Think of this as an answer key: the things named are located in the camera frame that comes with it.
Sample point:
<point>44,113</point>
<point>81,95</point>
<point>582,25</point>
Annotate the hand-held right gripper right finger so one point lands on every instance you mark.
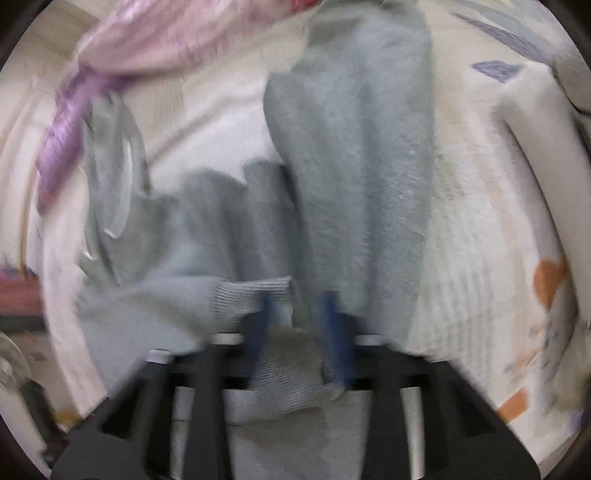
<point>330,318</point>

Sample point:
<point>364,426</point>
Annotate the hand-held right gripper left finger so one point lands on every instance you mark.
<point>263,316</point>

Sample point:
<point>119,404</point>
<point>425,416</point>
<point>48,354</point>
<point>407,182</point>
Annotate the grey sweatshirt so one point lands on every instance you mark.
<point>351,161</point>

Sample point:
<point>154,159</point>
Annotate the printed white bed sheet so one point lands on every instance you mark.
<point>475,258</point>

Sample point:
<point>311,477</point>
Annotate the red-brown furniture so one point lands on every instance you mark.
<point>18,295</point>

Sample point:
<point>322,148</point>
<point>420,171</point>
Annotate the electric fan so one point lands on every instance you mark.
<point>11,364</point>

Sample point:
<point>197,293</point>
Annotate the white folded cloth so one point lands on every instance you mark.
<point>549,138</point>

